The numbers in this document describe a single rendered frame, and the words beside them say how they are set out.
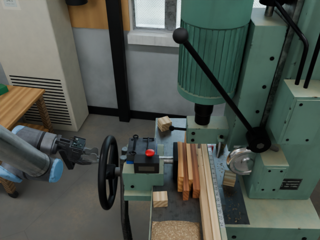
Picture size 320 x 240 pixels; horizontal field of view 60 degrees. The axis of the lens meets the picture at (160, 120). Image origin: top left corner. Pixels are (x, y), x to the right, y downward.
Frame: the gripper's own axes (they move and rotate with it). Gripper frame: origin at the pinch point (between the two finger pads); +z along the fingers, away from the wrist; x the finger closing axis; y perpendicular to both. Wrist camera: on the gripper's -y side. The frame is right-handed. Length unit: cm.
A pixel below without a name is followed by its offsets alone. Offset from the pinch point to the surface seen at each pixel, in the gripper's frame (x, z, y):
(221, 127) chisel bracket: -13, 33, 45
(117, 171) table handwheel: -11.5, 6.8, 9.5
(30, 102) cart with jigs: 75, -56, -45
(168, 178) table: -20.9, 22.7, 23.3
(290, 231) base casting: -32, 65, 26
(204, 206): -34, 31, 31
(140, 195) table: -25.6, 14.8, 17.2
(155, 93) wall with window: 124, 33, -37
